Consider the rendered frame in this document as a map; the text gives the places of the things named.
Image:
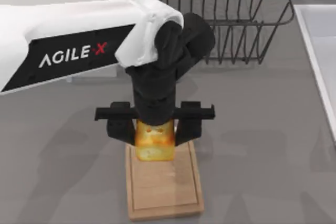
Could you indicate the wooden cutting board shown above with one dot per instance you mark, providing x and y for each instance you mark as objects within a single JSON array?
[{"x": 162, "y": 190}]

